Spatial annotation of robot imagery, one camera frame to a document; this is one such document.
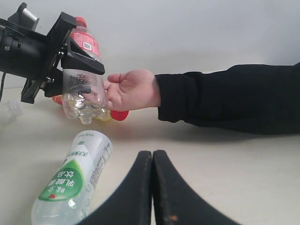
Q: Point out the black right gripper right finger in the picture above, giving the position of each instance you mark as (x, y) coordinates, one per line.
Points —
(175, 202)

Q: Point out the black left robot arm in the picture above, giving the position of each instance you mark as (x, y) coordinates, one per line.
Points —
(12, 35)

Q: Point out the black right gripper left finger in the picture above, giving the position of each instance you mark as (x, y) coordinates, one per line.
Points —
(131, 202)

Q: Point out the person's bare open hand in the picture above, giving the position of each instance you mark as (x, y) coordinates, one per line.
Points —
(133, 90)

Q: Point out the white square capless bottle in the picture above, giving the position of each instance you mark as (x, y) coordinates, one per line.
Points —
(10, 111)

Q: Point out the clear cola bottle red label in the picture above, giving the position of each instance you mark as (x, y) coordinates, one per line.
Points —
(83, 94)

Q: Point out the yellow bottle with red cap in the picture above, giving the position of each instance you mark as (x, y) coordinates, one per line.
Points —
(111, 115)

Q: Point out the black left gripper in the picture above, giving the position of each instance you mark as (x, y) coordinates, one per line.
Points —
(43, 53)

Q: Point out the green white label yogurt bottle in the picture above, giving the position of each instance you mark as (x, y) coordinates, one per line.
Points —
(66, 198)

